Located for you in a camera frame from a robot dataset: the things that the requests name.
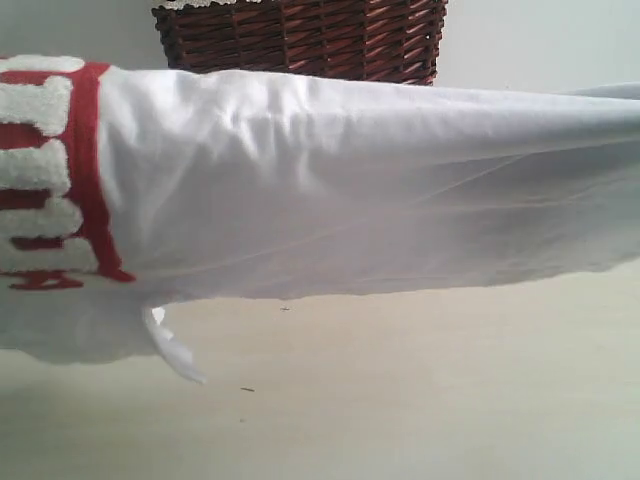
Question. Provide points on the white t-shirt red lettering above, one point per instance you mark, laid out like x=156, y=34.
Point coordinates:
x=124, y=191

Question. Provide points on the dark red wicker basket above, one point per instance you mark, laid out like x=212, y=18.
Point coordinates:
x=393, y=41

